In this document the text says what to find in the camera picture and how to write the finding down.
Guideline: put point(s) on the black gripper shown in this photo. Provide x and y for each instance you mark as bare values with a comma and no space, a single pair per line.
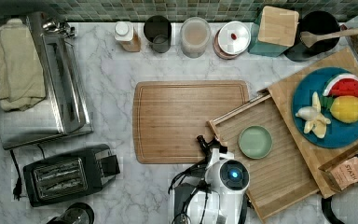
207,147

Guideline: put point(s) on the bamboo drawer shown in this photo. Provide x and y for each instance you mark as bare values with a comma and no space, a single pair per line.
282,178

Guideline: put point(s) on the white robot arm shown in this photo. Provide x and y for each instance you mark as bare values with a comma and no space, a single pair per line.
211,191

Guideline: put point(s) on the bamboo drawer cabinet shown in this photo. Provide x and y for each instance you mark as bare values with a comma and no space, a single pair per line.
320,160

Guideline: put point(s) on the small green bowl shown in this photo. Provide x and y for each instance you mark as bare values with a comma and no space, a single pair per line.
255,142

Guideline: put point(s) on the bamboo cutting board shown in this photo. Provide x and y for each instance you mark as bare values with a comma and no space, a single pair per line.
167,116

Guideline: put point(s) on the plush peeled banana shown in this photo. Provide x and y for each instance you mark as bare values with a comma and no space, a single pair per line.
315,121

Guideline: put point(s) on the white lidded round tin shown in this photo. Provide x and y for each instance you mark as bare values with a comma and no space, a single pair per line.
231,40

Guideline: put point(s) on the clear cereal container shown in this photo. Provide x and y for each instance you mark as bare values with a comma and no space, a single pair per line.
195,34

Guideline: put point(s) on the black cup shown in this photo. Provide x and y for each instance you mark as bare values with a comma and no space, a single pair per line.
158,31

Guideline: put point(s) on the blue plate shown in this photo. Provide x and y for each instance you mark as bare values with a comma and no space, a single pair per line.
338,134

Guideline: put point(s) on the teal canister bamboo lid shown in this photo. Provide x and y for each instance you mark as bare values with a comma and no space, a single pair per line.
273,32

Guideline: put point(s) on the white capped spice bottle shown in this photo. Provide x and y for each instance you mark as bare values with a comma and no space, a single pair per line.
127,37

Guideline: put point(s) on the glass jar black base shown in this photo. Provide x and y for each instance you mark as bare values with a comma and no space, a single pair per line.
77,213

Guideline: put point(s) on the plush yellow pineapple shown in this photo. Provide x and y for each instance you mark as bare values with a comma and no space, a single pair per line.
342,108

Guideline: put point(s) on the stash tea box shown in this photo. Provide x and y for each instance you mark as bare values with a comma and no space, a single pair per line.
345,173

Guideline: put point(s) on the stainless toaster oven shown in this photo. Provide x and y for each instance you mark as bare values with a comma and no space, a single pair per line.
63,112

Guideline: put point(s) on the wooden spoon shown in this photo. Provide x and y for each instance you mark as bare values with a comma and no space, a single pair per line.
309,39

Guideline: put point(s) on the plush watermelon slice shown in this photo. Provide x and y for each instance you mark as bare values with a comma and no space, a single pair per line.
342,85

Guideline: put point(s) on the black silver toaster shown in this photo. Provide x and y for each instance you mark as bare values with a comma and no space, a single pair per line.
70,175

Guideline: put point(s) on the black utensil holder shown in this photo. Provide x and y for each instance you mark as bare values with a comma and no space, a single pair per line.
318,23

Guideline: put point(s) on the beige folded towel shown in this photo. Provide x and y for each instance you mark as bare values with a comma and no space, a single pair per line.
22,83

